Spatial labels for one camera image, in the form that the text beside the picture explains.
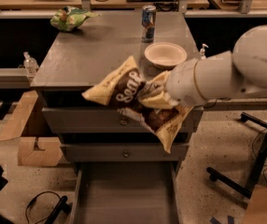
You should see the white paper bowl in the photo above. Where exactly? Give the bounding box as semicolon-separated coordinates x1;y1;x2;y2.
144;42;187;69

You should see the cut cardboard piece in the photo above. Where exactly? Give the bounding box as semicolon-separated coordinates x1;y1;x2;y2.
18;136;63;167

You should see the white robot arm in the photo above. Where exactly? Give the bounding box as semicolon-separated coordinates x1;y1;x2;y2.
138;25;267;109

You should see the blue silver drink can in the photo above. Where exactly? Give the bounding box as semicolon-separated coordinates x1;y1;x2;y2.
142;5;156;43

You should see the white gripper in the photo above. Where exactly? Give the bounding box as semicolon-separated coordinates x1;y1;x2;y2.
139;59;207;109

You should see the black floor stand leg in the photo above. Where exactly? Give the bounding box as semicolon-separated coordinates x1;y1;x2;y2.
45;195;72;224

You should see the black cable on floor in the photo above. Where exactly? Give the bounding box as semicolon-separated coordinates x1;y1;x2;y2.
24;190;63;224

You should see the clear bottle on left shelf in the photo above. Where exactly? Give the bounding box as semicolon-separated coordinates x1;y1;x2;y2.
23;51;39;76

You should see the grey top drawer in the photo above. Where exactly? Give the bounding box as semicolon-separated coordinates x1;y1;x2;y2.
41;105;204;134

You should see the green chip bag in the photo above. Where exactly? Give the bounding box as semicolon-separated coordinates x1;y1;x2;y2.
49;6;99;32

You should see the white pump dispenser bottle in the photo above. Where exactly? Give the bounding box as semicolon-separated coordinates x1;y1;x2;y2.
200;43;209;59

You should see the black stand with wheels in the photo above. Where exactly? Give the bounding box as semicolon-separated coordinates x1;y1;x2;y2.
206;112;267;198

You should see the cardboard box bottom right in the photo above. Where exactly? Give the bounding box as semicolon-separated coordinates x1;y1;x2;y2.
242;185;267;224

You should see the brown sea salt chip bag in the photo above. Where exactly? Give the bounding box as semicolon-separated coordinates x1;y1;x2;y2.
82;56;193;153

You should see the grey middle drawer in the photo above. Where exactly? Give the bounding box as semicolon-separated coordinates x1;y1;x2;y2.
61;143;189;162

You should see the grey open bottom drawer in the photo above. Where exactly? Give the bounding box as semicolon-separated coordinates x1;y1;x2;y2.
70;161;181;224

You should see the grey wooden drawer cabinet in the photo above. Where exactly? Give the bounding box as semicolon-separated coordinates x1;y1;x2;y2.
30;9;214;179

